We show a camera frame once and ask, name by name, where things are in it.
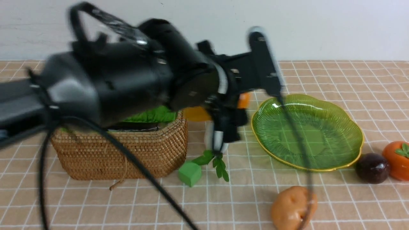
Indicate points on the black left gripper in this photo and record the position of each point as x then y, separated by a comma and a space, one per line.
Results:
238, 74

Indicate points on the yellow orange mango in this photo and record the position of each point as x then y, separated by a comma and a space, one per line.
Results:
199, 114

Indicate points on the white radish with leaves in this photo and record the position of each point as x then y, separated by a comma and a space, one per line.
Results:
213, 153

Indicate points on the orange brown potato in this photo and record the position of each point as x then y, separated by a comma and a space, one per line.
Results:
292, 209

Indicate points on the dark purple mangosteen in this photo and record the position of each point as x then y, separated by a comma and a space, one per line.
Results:
372, 168

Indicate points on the orange persimmon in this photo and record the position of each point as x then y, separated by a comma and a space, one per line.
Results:
397, 155

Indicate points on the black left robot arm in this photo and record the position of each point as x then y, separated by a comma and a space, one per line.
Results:
109, 83

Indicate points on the green glass leaf plate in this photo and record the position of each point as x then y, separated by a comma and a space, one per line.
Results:
331, 138

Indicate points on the green foam cube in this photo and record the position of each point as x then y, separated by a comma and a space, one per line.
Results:
190, 173

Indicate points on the woven wicker basket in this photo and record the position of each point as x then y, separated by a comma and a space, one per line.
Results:
92, 157

